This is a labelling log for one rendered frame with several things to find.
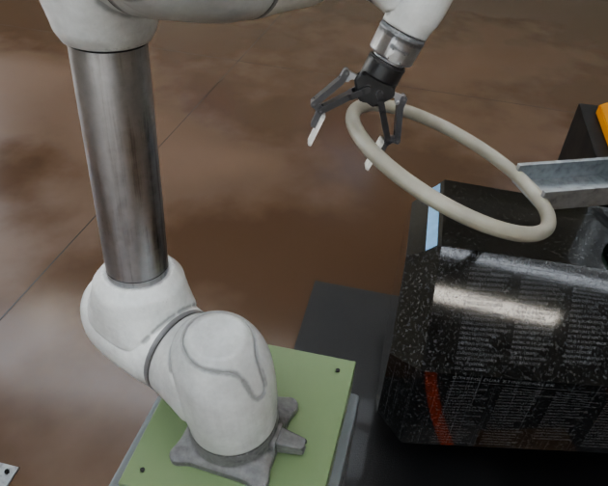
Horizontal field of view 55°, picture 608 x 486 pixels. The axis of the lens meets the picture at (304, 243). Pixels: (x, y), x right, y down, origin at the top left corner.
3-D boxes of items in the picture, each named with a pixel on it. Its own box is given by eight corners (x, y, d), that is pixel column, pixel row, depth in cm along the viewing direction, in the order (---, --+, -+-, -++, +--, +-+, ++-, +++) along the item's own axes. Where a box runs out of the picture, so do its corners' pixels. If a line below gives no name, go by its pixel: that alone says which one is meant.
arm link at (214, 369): (235, 477, 94) (219, 399, 79) (158, 417, 102) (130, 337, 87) (297, 406, 103) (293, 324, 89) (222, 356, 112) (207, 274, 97)
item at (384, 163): (483, 142, 152) (489, 132, 151) (594, 265, 116) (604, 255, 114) (317, 84, 132) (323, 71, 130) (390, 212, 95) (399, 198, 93)
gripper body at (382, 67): (371, 54, 106) (347, 99, 111) (411, 73, 108) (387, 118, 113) (367, 43, 112) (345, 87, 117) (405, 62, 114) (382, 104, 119)
